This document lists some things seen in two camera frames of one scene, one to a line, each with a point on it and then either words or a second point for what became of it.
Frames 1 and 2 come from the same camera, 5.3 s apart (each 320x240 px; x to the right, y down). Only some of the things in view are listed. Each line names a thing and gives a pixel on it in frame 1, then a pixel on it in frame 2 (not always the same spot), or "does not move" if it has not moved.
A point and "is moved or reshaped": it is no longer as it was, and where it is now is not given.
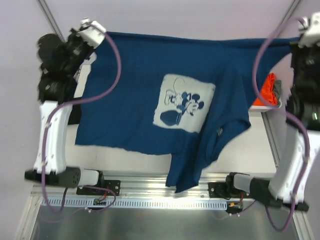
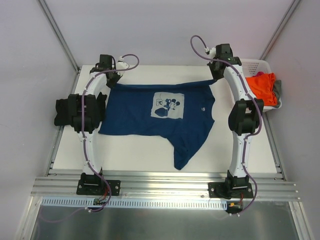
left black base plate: x=114 y=185 does not move
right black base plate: x=219 y=190 does not move
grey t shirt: x=277 y=89 does not move
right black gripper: x=300 y=56 → x=216 y=71
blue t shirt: x=177 y=94 is moved or reshaped
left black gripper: x=81 y=52 → x=113 y=80
